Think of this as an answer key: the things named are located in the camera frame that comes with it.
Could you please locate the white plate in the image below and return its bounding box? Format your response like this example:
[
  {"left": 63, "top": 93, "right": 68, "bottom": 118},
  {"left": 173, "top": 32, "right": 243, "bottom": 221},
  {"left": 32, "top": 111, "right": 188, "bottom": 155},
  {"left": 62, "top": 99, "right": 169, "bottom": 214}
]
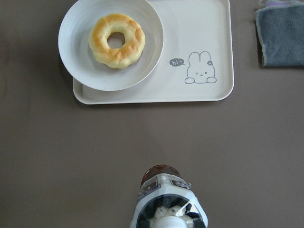
[{"left": 58, "top": 0, "right": 164, "bottom": 91}]

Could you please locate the tea bottle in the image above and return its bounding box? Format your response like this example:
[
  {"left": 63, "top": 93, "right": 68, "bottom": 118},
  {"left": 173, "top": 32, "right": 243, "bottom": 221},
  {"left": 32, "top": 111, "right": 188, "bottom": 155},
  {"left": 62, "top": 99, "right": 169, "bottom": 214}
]
[{"left": 130, "top": 164, "right": 209, "bottom": 228}]

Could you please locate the beige rabbit tray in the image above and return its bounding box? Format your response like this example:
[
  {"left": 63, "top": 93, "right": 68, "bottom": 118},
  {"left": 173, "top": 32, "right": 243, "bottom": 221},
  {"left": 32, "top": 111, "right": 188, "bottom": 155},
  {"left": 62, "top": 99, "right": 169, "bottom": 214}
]
[{"left": 73, "top": 0, "right": 234, "bottom": 105}]

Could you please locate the donut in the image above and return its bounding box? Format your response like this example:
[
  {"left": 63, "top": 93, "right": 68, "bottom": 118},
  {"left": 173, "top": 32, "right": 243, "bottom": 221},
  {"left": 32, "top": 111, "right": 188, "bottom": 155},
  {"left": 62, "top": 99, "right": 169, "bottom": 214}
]
[{"left": 89, "top": 13, "right": 145, "bottom": 69}]

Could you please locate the grey folded cloth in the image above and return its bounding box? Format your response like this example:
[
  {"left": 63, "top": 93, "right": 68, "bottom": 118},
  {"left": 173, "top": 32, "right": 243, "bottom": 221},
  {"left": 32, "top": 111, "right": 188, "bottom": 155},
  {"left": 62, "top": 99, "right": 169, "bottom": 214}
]
[{"left": 256, "top": 0, "right": 304, "bottom": 67}]

